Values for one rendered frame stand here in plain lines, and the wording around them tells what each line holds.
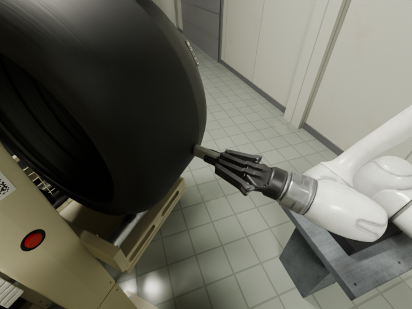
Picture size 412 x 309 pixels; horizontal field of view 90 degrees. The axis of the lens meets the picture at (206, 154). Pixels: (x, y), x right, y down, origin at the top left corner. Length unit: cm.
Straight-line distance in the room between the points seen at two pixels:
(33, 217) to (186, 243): 122
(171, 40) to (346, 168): 54
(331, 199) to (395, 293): 145
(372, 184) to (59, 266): 99
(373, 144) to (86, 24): 65
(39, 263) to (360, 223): 68
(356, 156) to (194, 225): 129
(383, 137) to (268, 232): 125
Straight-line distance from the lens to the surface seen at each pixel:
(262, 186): 49
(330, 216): 51
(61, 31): 39
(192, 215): 175
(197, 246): 163
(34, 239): 58
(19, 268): 61
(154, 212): 75
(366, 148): 66
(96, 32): 39
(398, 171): 93
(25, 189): 52
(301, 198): 49
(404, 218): 96
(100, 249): 63
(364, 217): 53
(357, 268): 104
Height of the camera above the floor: 147
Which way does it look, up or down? 41 degrees down
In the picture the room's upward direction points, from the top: straight up
